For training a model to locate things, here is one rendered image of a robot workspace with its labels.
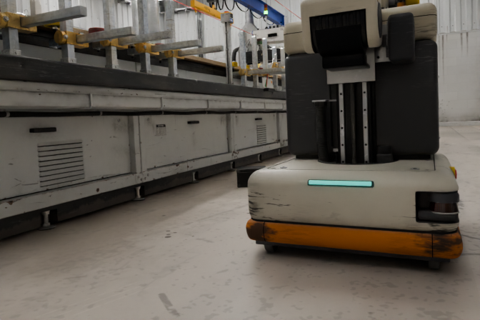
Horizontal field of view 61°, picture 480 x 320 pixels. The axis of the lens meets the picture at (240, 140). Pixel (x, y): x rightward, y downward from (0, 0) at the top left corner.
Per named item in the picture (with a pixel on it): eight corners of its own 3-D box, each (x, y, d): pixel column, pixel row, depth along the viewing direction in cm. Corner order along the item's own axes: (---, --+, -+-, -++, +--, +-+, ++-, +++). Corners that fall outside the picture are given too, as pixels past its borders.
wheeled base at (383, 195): (301, 203, 193) (299, 151, 192) (451, 211, 167) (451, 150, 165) (242, 246, 132) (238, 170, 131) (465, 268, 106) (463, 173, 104)
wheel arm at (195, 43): (201, 48, 202) (201, 38, 202) (198, 46, 199) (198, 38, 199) (131, 56, 220) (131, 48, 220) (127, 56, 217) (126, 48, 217)
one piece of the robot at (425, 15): (304, 177, 184) (298, -11, 179) (439, 180, 161) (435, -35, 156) (280, 191, 154) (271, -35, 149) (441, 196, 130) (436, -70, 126)
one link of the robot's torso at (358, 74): (331, 85, 147) (328, 16, 146) (416, 78, 135) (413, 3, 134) (311, 80, 123) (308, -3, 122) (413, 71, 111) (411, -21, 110)
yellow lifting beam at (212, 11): (233, 27, 915) (233, 13, 914) (195, 11, 761) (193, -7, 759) (230, 28, 919) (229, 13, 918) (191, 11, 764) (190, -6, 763)
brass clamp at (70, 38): (90, 47, 171) (89, 35, 171) (63, 42, 159) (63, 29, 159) (78, 48, 174) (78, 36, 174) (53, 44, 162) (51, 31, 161)
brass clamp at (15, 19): (38, 32, 148) (37, 18, 148) (3, 25, 136) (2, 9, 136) (26, 34, 151) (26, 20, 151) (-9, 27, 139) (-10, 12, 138)
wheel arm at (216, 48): (224, 53, 225) (223, 45, 225) (221, 52, 222) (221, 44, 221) (158, 61, 243) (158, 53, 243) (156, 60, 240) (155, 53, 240)
